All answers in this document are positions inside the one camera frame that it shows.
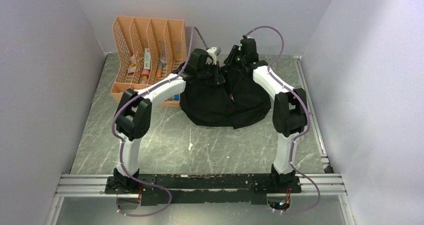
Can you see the aluminium frame rail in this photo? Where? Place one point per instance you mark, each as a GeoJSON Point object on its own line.
{"type": "Point", "coordinates": [96, 185]}

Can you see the peach plastic desk organizer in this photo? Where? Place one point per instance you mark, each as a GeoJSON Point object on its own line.
{"type": "Point", "coordinates": [166, 39]}

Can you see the red white staples box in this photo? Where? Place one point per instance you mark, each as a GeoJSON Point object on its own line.
{"type": "Point", "coordinates": [131, 68]}

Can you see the pink crayon tube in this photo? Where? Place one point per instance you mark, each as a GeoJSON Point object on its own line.
{"type": "Point", "coordinates": [144, 76]}

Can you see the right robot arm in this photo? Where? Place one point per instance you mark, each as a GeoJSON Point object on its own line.
{"type": "Point", "coordinates": [290, 117]}

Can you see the teal stationery box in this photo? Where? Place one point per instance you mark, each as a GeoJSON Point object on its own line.
{"type": "Point", "coordinates": [147, 59]}

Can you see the black student backpack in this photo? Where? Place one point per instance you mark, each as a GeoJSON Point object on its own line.
{"type": "Point", "coordinates": [238, 102]}

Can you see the orange marker pen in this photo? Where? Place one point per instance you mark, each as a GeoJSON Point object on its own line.
{"type": "Point", "coordinates": [160, 68]}

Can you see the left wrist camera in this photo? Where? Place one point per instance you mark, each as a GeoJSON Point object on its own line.
{"type": "Point", "coordinates": [214, 52]}

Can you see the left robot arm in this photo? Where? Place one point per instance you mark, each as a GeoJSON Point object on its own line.
{"type": "Point", "coordinates": [132, 119]}

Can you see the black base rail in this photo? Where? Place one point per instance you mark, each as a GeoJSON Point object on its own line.
{"type": "Point", "coordinates": [159, 189]}

